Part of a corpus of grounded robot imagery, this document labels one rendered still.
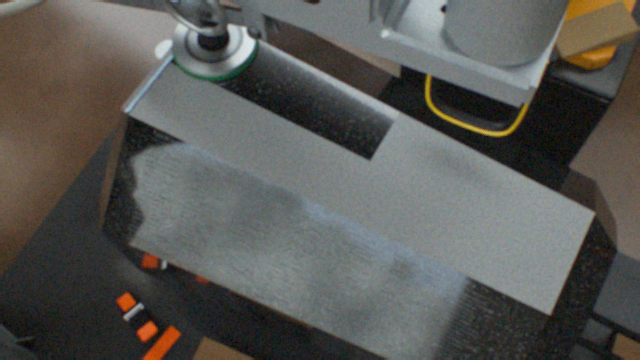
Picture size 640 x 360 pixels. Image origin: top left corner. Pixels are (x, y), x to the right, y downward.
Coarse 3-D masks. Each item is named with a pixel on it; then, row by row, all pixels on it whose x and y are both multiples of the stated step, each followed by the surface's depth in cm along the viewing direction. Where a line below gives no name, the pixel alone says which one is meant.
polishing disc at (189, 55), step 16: (176, 32) 164; (192, 32) 164; (240, 32) 163; (176, 48) 162; (192, 48) 162; (224, 48) 161; (240, 48) 161; (192, 64) 160; (208, 64) 159; (224, 64) 159; (240, 64) 159
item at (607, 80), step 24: (624, 48) 173; (408, 72) 203; (552, 72) 171; (576, 72) 170; (600, 72) 170; (624, 72) 170; (456, 96) 202; (480, 96) 196; (552, 96) 178; (576, 96) 173; (600, 96) 168; (504, 120) 200; (528, 120) 194; (552, 120) 187; (576, 120) 181; (600, 120) 177; (528, 144) 204; (552, 144) 196; (576, 144) 190
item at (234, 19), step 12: (96, 0) 160; (108, 0) 157; (120, 0) 154; (132, 0) 152; (144, 0) 149; (156, 0) 146; (168, 12) 149; (204, 12) 140; (228, 12) 137; (240, 12) 135; (240, 24) 139; (276, 24) 134; (252, 36) 134
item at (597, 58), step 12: (576, 0) 175; (588, 0) 175; (600, 0) 175; (612, 0) 175; (624, 0) 175; (576, 12) 174; (588, 12) 174; (612, 48) 168; (576, 60) 169; (588, 60) 167; (600, 60) 167
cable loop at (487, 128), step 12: (552, 48) 114; (552, 60) 113; (432, 84) 135; (540, 84) 119; (432, 96) 139; (432, 108) 141; (444, 108) 142; (516, 108) 130; (528, 108) 127; (456, 120) 142; (468, 120) 141; (480, 120) 141; (516, 120) 131; (480, 132) 141; (492, 132) 140; (504, 132) 137
